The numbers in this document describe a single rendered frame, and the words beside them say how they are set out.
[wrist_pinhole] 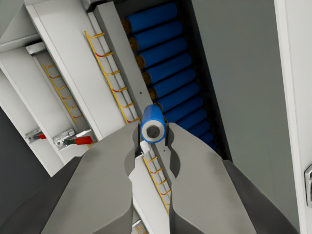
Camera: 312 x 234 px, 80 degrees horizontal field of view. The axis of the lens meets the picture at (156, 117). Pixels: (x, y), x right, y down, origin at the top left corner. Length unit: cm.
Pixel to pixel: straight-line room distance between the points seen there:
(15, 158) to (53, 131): 35
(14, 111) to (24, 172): 25
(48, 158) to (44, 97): 25
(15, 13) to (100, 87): 11
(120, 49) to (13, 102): 42
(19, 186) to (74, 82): 58
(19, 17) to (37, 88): 16
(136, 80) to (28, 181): 62
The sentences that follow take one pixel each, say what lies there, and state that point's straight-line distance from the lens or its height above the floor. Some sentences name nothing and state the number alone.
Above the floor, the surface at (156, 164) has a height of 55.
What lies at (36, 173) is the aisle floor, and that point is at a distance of 77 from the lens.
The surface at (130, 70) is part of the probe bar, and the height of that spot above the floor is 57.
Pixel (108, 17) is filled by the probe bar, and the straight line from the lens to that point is 22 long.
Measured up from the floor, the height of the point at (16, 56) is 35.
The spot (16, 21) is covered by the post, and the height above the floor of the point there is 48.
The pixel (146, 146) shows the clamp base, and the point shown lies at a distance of 23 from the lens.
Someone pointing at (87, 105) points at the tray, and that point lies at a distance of 23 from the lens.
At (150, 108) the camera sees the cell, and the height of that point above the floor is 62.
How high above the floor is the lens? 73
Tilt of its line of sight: 42 degrees down
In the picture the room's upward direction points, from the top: 88 degrees clockwise
